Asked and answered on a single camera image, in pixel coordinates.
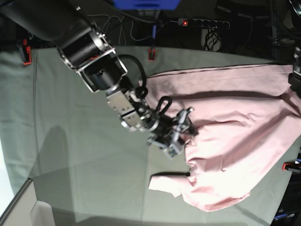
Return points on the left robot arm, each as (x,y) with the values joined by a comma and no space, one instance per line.
(295,76)

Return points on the red clamp edge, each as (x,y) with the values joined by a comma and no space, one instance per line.
(294,167)
(25,51)

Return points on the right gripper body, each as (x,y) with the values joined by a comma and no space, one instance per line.
(167,131)

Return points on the white bin corner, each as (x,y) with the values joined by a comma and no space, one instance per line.
(42,215)

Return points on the black power strip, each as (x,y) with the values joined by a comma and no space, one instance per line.
(203,23)

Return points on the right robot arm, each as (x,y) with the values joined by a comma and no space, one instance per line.
(83,47)

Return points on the blue clamp handle centre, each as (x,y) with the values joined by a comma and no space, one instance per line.
(154,30)

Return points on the blue box top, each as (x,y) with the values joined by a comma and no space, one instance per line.
(146,4)

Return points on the red clamp top centre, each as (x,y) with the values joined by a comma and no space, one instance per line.
(151,54)

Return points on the red clamp left edge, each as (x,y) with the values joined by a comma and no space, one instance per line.
(25,51)

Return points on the red clamp right edge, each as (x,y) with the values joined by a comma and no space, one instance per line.
(294,167)

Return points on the pink t-shirt black print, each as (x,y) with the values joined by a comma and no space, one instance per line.
(246,117)

